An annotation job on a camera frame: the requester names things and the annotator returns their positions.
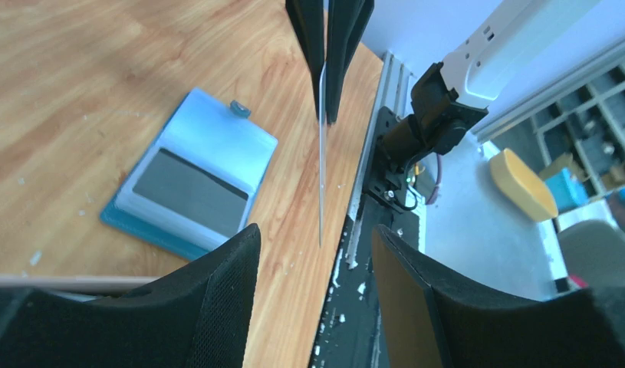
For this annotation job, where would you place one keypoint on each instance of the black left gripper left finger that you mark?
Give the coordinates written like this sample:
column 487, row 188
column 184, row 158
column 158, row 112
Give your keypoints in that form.
column 196, row 316

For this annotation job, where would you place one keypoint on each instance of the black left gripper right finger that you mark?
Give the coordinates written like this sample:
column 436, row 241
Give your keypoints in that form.
column 433, row 316

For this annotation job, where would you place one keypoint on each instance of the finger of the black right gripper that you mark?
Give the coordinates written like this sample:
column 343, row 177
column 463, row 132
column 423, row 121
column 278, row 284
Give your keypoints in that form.
column 347, row 21
column 307, row 20

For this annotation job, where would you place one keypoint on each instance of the thin card edge-on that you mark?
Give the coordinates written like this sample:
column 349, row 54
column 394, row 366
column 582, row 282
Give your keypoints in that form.
column 322, row 130

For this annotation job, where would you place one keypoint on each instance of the teal leather card holder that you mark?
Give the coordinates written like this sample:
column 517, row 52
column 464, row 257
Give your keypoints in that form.
column 214, row 136

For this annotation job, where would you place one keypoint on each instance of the dark grey card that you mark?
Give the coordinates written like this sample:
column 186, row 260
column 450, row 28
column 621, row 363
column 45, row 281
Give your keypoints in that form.
column 193, row 193

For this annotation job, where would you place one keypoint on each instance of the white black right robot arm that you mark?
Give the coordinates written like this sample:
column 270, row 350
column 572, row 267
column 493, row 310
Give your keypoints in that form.
column 452, row 95

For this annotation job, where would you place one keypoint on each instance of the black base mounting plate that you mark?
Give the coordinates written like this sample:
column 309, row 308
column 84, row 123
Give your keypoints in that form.
column 350, row 331

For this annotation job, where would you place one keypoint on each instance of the yellow sponge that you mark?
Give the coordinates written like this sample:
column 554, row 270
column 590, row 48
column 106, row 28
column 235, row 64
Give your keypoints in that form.
column 522, row 186

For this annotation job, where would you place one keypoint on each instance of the grey storage shelf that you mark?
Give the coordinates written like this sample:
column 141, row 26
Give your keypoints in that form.
column 586, row 123

